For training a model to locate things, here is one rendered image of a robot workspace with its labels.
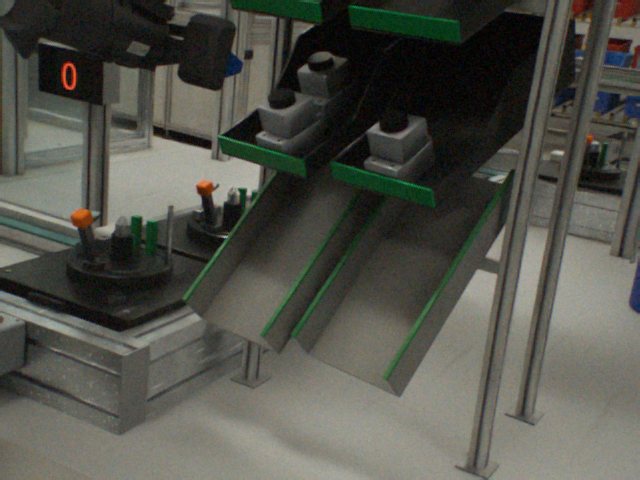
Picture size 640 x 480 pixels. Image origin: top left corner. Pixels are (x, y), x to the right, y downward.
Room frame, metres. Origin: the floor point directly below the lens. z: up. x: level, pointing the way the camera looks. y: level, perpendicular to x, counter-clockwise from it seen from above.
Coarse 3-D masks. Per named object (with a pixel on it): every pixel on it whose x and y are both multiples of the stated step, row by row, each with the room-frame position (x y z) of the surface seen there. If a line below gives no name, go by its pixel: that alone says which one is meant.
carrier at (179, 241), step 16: (240, 192) 1.48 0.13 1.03; (256, 192) 1.46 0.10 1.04; (224, 208) 1.43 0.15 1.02; (240, 208) 1.43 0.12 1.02; (160, 224) 1.46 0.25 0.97; (176, 224) 1.47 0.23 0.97; (192, 224) 1.41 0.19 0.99; (224, 224) 1.43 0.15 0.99; (144, 240) 1.37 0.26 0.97; (160, 240) 1.37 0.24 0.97; (176, 240) 1.38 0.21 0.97; (192, 240) 1.39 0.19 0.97; (208, 240) 1.37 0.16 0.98; (224, 240) 1.37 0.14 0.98; (192, 256) 1.32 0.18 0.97; (208, 256) 1.32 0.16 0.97
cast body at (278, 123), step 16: (272, 96) 1.01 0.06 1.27; (288, 96) 1.00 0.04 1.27; (304, 96) 1.02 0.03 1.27; (272, 112) 1.00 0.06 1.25; (288, 112) 0.99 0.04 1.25; (304, 112) 1.01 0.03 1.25; (272, 128) 1.01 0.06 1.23; (288, 128) 0.99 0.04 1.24; (304, 128) 1.01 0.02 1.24; (320, 128) 1.03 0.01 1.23; (272, 144) 1.00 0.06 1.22; (288, 144) 0.99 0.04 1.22; (304, 144) 1.01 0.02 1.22; (320, 144) 1.03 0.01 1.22
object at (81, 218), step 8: (80, 208) 1.16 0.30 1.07; (72, 216) 1.14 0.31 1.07; (80, 216) 1.14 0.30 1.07; (88, 216) 1.14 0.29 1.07; (96, 216) 1.16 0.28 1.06; (80, 224) 1.14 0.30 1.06; (88, 224) 1.15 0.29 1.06; (80, 232) 1.15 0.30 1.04; (88, 232) 1.15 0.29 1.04; (88, 240) 1.15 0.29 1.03; (88, 248) 1.16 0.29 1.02; (96, 248) 1.16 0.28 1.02; (88, 256) 1.16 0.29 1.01; (96, 256) 1.16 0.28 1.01
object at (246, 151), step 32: (320, 32) 1.17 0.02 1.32; (352, 32) 1.22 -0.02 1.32; (288, 64) 1.13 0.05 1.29; (352, 64) 1.21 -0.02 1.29; (384, 64) 1.07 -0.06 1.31; (384, 96) 1.07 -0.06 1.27; (256, 128) 1.10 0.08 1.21; (352, 128) 1.03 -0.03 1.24; (256, 160) 1.02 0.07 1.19; (288, 160) 0.98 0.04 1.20; (320, 160) 0.99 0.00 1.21
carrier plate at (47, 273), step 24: (24, 264) 1.21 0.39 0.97; (48, 264) 1.22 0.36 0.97; (192, 264) 1.28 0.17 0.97; (0, 288) 1.15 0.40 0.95; (24, 288) 1.13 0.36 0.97; (48, 288) 1.13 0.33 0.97; (72, 288) 1.14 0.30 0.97; (168, 288) 1.17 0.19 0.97; (72, 312) 1.09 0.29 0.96; (96, 312) 1.08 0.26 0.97; (120, 312) 1.08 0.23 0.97; (144, 312) 1.08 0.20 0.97
